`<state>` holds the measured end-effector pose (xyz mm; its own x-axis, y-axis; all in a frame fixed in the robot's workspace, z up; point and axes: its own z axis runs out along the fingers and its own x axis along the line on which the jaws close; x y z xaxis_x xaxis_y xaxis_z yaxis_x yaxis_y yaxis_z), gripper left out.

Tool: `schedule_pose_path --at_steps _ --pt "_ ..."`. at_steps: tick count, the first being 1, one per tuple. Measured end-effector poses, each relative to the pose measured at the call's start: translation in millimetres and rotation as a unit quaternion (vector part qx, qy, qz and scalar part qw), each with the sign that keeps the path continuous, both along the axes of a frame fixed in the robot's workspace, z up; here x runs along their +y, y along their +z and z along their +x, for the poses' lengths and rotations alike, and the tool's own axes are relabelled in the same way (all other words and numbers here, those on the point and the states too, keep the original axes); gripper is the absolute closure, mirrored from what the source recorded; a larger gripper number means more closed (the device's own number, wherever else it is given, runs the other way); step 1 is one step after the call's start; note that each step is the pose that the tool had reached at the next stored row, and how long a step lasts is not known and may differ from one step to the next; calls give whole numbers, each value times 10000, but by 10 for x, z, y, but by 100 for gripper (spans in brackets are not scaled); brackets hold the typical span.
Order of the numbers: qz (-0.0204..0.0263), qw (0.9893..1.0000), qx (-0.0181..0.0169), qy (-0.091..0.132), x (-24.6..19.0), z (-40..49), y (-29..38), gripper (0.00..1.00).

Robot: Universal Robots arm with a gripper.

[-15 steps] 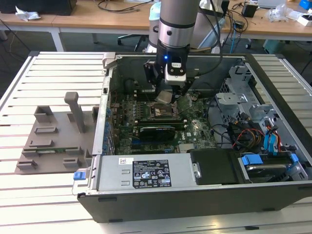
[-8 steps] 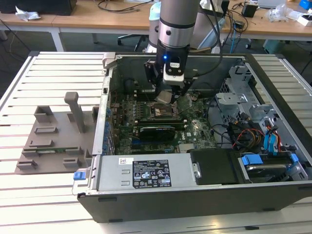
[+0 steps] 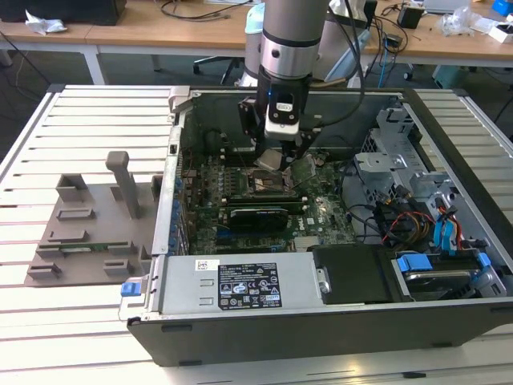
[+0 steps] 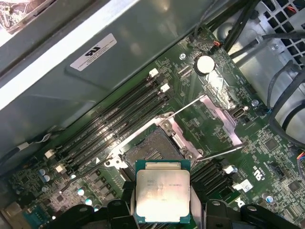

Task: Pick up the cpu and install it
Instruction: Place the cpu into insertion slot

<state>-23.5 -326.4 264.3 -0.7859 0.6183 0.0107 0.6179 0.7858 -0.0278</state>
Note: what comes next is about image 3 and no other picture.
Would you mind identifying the white flat device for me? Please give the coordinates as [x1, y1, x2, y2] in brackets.
[423, 0, 471, 13]

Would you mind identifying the clear plastic bag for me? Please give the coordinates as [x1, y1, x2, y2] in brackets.
[434, 6, 482, 37]

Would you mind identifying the black cylindrical component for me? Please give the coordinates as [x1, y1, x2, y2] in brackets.
[204, 130, 224, 156]

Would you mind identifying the grey parts rack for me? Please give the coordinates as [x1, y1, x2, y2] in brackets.
[23, 150, 164, 288]

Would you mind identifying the grey case handle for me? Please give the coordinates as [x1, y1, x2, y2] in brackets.
[168, 87, 193, 116]

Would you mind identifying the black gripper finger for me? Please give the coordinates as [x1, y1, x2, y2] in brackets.
[281, 127, 321, 172]
[237, 97, 266, 156]

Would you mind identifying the teal plastic box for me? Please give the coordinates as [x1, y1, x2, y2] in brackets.
[432, 63, 478, 89]

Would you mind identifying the black plastic shroud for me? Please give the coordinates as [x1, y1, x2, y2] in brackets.
[311, 244, 396, 306]

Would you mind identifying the crumpled white paper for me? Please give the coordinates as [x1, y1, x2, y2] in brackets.
[25, 10, 69, 35]

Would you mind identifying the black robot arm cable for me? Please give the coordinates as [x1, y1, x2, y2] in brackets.
[310, 0, 366, 128]

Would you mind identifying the white remote control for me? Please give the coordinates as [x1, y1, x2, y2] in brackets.
[347, 66, 368, 88]

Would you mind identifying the wooden desk white frame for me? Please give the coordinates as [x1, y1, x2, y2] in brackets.
[362, 0, 513, 69]
[0, 0, 260, 85]

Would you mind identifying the hard disk in blue carrier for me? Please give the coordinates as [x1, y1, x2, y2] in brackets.
[390, 250, 492, 302]

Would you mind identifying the green motherboard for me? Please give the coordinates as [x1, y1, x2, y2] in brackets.
[180, 150, 357, 256]

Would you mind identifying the CPU socket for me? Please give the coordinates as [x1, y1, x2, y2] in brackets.
[244, 166, 293, 197]

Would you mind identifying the large black box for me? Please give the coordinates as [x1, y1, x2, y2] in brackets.
[0, 0, 127, 25]

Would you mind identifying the silver metal drive cage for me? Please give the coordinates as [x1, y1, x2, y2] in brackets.
[353, 104, 460, 213]

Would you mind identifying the silver chipset heatsink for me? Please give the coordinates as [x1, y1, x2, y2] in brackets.
[294, 236, 321, 252]

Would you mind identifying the yellow red wire bundle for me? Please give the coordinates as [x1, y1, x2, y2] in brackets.
[382, 211, 437, 244]

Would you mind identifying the blue flat wire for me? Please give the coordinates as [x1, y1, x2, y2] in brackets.
[434, 206, 462, 257]

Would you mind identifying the silver CPU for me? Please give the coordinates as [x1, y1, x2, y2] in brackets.
[256, 150, 284, 172]

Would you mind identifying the black graphics card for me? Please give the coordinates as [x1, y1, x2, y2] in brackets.
[228, 205, 290, 233]

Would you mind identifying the silver power supply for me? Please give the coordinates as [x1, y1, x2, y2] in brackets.
[146, 252, 321, 318]

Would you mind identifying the small white box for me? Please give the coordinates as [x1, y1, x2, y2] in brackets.
[487, 22, 513, 43]

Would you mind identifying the black PC case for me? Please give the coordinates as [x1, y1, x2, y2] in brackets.
[119, 86, 513, 368]

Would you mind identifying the small black box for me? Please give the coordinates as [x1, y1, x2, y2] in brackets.
[396, 6, 424, 29]

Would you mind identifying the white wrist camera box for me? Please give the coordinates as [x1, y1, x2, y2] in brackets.
[264, 92, 301, 141]

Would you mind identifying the green RAM stick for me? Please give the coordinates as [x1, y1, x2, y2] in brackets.
[59, 242, 109, 254]

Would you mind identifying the black office chair base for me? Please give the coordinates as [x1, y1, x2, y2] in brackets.
[193, 54, 246, 86]

